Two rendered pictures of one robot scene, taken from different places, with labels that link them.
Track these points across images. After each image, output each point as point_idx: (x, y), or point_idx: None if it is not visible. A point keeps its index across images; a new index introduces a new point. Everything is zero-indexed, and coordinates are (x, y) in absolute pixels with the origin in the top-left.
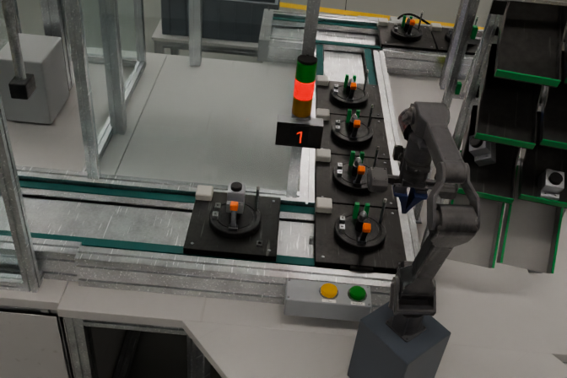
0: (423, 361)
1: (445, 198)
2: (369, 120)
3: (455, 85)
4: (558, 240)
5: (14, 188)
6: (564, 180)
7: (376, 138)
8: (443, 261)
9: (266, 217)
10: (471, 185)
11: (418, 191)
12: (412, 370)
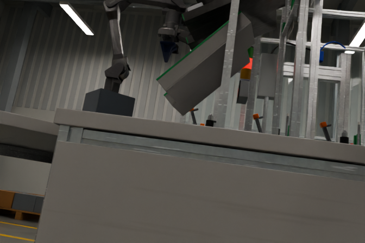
0: (90, 101)
1: (158, 35)
2: (357, 138)
3: (281, 25)
4: (181, 59)
5: (181, 116)
6: (194, 5)
7: None
8: (110, 33)
9: None
10: None
11: None
12: (86, 103)
